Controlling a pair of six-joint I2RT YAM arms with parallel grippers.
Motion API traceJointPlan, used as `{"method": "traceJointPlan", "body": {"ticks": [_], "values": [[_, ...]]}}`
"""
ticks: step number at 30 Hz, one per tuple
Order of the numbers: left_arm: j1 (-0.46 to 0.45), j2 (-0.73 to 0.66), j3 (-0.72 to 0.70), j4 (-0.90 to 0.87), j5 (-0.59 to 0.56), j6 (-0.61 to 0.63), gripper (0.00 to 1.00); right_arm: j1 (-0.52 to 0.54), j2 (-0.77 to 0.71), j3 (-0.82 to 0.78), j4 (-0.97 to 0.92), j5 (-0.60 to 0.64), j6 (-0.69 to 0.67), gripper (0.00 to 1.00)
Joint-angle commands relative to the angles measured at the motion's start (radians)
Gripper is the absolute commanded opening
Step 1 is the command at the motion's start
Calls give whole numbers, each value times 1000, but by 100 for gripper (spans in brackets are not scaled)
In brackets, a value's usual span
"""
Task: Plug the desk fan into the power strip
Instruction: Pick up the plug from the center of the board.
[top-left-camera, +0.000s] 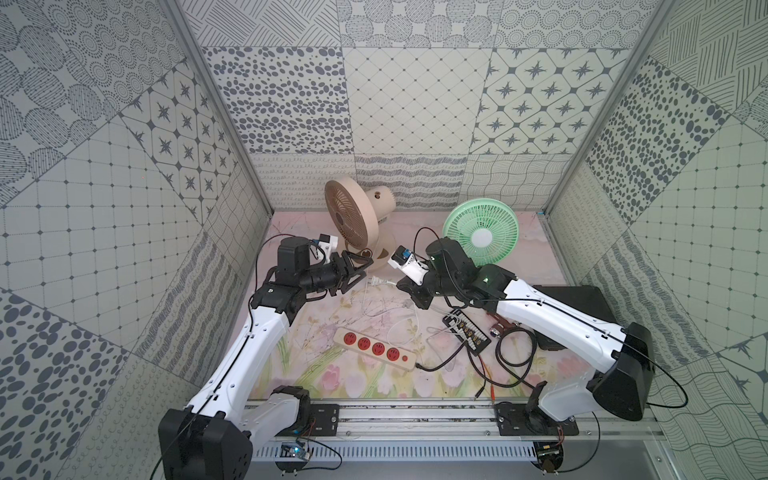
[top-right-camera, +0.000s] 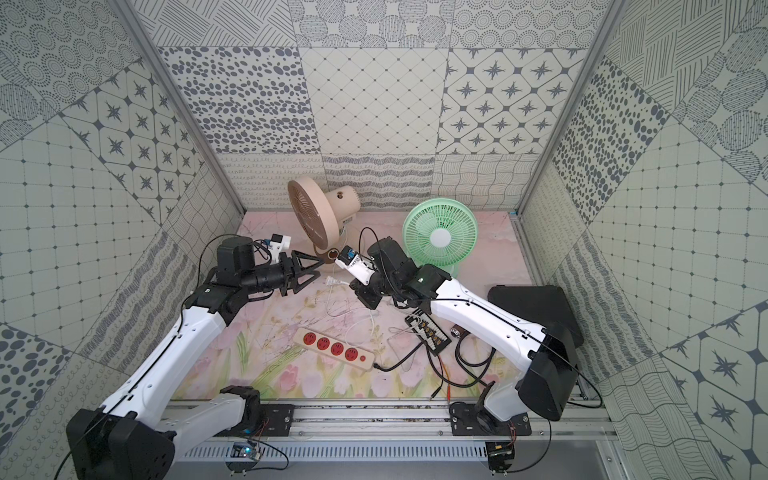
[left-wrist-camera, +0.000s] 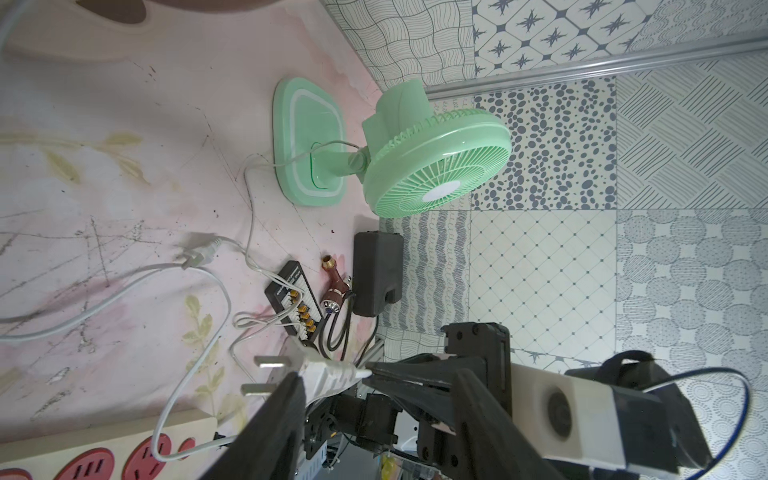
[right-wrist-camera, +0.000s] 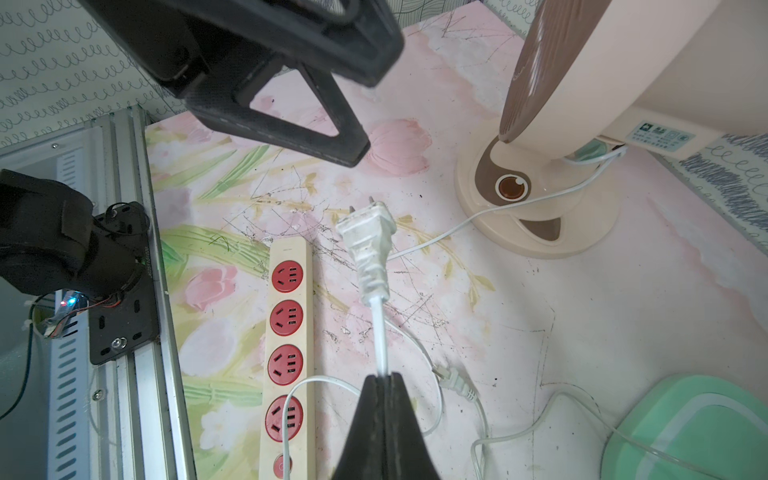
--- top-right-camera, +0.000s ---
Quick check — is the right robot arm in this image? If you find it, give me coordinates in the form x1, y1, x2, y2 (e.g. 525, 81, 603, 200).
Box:
336, 237, 579, 422

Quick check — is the pink desk fan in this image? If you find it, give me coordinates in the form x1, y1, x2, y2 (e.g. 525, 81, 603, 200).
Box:
287, 177, 361, 264

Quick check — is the white green fan cable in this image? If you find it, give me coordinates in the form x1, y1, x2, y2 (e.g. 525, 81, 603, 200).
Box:
383, 299, 421, 355

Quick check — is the right controller board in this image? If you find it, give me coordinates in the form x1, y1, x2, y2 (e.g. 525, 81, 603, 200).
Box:
485, 442, 516, 474

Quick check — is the brown metal connector tool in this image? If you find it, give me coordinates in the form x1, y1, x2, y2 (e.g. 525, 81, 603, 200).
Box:
450, 325, 469, 338

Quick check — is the green desk fan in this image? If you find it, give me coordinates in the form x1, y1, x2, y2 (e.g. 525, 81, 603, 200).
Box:
402, 198, 479, 277

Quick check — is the white red power strip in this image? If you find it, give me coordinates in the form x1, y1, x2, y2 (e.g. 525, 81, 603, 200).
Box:
292, 327, 375, 371

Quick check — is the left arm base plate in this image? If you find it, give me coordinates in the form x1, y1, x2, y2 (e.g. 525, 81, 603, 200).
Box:
242, 403, 295, 438

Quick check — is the aluminium mounting rail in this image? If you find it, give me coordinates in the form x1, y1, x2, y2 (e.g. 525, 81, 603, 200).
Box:
161, 398, 619, 443

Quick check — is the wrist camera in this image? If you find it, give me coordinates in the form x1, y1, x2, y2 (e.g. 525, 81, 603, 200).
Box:
265, 234, 291, 264
335, 245, 375, 286

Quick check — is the black multi-port adapter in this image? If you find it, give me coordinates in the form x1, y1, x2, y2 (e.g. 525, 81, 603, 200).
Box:
405, 310, 451, 356

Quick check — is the black plastic tool case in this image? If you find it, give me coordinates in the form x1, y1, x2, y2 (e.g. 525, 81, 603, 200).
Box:
487, 285, 584, 348

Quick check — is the black power strip cable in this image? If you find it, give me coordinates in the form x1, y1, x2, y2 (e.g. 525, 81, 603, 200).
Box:
373, 340, 427, 373

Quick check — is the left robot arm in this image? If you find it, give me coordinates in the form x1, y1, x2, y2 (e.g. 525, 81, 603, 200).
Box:
66, 234, 324, 479

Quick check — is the controller board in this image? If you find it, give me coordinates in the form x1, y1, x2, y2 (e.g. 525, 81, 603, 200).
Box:
485, 442, 516, 474
226, 443, 262, 474

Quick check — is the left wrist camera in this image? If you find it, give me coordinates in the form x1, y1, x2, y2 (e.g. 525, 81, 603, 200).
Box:
265, 234, 291, 264

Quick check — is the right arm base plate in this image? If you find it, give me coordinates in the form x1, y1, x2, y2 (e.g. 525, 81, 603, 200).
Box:
448, 402, 532, 438

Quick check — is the left controller board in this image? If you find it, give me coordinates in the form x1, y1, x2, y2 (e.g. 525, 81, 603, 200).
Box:
226, 443, 262, 474

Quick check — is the white pink fan cable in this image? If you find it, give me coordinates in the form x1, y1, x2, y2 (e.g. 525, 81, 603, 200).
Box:
320, 263, 385, 346

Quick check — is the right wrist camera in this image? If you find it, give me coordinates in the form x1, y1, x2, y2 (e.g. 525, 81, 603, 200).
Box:
335, 245, 375, 286

